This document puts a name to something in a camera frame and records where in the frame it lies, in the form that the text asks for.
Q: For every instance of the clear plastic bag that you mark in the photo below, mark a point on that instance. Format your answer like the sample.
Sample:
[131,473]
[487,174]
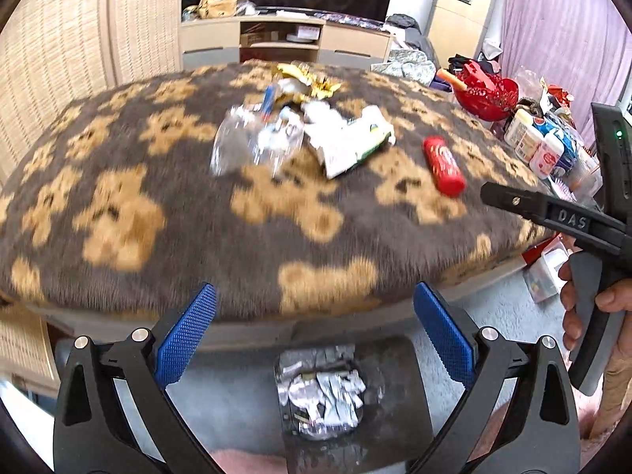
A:
[247,137]

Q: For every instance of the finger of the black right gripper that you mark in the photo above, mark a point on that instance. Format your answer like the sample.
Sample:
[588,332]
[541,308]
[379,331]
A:
[551,212]

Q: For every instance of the beige standing air conditioner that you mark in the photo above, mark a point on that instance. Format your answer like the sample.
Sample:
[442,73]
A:
[458,27]

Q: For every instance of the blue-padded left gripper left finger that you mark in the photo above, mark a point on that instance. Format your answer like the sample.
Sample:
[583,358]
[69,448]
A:
[181,335]

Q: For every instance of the beige TV cabinet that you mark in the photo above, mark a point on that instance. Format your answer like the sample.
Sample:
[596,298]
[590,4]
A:
[281,38]

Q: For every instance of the white green snack wrapper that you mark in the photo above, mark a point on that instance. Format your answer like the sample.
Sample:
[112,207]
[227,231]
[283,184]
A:
[339,144]

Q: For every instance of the red candy tube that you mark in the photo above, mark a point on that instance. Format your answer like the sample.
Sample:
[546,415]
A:
[447,176]

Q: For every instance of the pink fluffy rug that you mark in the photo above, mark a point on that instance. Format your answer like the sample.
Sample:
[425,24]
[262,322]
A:
[597,419]

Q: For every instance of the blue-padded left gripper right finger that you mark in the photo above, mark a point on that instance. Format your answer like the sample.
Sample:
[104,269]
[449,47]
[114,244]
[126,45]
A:
[450,332]

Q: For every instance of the yellow snack bag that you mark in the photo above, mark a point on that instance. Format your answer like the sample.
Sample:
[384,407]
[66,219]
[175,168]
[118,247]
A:
[297,83]

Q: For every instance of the brown teddy bear blanket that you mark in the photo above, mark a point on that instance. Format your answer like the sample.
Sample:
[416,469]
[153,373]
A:
[300,244]

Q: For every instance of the woven rattan folding screen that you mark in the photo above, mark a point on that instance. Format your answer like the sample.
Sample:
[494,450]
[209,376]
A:
[93,179]

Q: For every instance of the purple curtain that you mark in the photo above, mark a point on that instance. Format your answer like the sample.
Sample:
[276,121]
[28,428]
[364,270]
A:
[583,46]

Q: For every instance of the red plastic basket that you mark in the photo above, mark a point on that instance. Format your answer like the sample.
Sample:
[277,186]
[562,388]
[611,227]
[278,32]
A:
[489,97]

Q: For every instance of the black trash bin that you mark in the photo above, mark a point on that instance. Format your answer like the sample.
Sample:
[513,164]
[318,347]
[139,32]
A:
[352,408]

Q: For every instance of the grey patterned cloth pile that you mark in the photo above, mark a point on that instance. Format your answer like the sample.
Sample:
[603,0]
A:
[411,64]

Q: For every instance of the white supplement bottle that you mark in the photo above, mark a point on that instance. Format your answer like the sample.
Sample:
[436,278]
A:
[547,155]

